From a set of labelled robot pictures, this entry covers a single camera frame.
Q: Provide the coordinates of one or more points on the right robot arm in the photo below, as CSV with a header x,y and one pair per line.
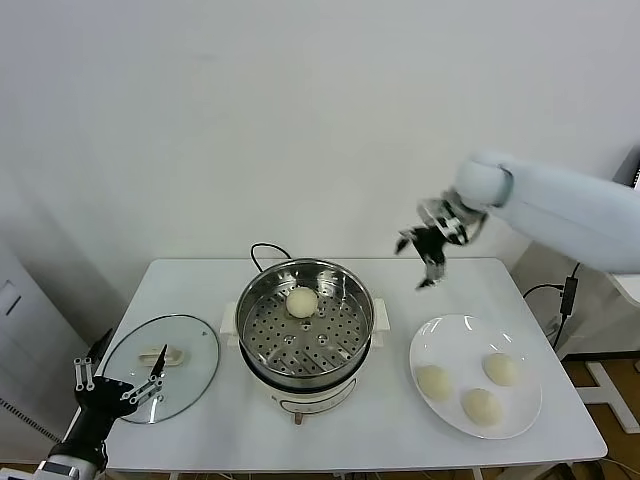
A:
x,y
550,200

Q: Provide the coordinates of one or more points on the large white plate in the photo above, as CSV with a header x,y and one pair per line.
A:
x,y
450,340

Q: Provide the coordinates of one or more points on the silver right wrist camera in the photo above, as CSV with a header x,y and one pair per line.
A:
x,y
450,220

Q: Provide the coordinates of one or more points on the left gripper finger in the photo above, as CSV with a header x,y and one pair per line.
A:
x,y
84,375
157,370

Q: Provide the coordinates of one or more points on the white steamed baozi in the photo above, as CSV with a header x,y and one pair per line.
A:
x,y
481,406
301,302
434,382
500,369

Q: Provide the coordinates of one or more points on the round glass pot lid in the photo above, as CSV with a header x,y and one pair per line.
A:
x,y
179,356

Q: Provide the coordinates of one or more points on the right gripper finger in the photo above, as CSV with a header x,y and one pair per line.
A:
x,y
407,236
435,272

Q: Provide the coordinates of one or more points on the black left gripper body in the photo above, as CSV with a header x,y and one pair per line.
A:
x,y
102,400

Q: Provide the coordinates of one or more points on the perforated steel steamer basket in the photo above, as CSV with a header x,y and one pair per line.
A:
x,y
260,300

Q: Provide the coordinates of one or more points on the white desk foot frame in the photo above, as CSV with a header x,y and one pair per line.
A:
x,y
597,395

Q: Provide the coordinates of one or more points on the white floor cabinet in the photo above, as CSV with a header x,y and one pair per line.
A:
x,y
40,340

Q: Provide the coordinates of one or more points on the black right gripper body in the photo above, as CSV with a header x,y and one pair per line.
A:
x,y
432,245

